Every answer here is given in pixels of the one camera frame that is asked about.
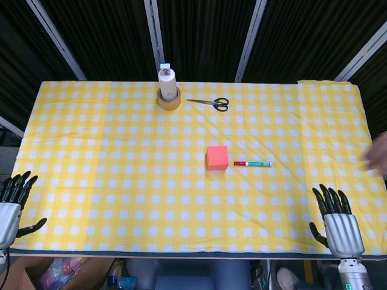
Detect white cylindrical bottle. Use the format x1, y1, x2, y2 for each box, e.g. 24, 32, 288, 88
158, 68, 177, 102

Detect black pleated curtain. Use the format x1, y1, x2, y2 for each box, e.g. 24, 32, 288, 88
0, 0, 387, 143

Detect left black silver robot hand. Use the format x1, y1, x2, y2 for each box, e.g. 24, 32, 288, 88
0, 171, 48, 250

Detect person's bare hand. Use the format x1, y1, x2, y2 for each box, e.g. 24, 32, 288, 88
362, 131, 387, 178

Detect yellow tape roll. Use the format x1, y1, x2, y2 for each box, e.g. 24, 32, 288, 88
156, 86, 182, 111

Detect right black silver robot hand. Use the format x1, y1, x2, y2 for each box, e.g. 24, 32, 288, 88
308, 183, 365, 260

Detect black handled scissors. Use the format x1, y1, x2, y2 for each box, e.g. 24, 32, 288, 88
186, 97, 229, 113

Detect silver aluminium frame post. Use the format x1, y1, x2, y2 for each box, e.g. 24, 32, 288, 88
143, 0, 166, 66
25, 0, 88, 81
334, 22, 387, 82
235, 0, 267, 83

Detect yellow white checked tablecloth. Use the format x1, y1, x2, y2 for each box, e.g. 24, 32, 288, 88
13, 79, 387, 253

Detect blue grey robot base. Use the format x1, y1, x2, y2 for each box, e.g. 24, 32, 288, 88
125, 258, 252, 290

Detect red capped green marker pen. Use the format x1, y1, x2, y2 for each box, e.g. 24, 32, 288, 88
233, 161, 273, 167

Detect silver aluminium frame rail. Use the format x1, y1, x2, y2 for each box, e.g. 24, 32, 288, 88
0, 116, 25, 139

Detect brown cardboard box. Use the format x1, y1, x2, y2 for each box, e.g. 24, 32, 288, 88
0, 256, 115, 290

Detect pink cube block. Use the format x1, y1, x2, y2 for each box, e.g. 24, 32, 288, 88
206, 145, 229, 171

